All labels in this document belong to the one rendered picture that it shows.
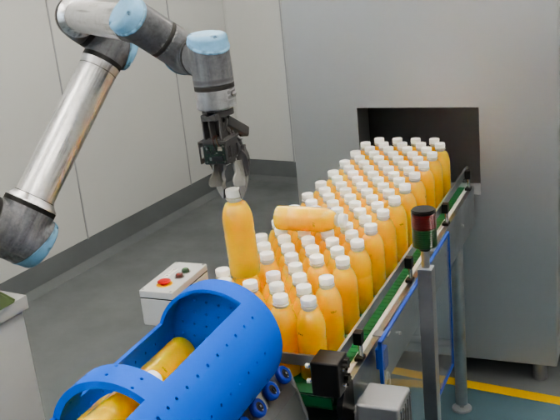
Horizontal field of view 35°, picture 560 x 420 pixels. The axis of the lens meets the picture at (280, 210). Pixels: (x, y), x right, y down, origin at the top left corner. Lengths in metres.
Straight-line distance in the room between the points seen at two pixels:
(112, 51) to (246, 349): 1.05
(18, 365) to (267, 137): 4.71
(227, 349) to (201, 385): 0.13
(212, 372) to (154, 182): 4.56
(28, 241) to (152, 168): 3.80
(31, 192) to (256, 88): 4.56
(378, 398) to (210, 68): 0.89
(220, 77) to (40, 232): 0.80
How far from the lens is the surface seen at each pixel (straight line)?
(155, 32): 1.99
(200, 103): 1.95
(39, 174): 2.49
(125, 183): 6.00
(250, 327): 1.89
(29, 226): 2.46
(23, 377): 2.53
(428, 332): 2.37
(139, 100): 6.09
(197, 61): 1.93
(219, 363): 1.77
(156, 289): 2.34
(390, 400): 2.20
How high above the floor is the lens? 2.00
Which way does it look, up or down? 19 degrees down
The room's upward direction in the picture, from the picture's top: 6 degrees counter-clockwise
